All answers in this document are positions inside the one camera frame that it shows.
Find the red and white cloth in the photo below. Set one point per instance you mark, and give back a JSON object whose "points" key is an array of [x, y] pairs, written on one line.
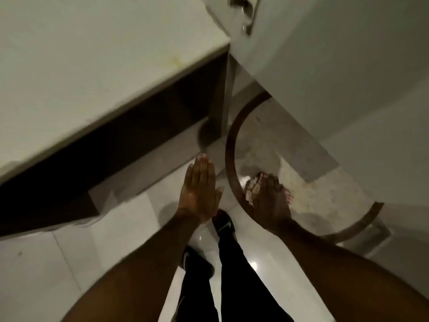
{"points": [[249, 191]]}

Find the person's right forearm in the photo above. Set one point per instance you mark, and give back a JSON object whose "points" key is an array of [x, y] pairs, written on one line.
{"points": [[352, 281]]}

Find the person's right hand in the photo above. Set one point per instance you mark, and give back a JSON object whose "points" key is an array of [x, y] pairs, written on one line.
{"points": [[271, 204]]}

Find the person's left hand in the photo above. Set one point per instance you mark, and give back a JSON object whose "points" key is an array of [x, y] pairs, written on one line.
{"points": [[199, 191]]}

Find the person's left forearm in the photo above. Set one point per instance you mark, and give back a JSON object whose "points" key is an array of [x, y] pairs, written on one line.
{"points": [[140, 274]]}

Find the black slide sandal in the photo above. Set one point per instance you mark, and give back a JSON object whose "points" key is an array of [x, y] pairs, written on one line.
{"points": [[224, 222], [196, 261]]}

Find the black trousers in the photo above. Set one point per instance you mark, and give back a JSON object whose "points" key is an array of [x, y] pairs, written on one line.
{"points": [[241, 281]]}

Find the metal door hinge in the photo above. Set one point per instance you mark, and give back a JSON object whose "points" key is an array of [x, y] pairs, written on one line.
{"points": [[248, 27]]}

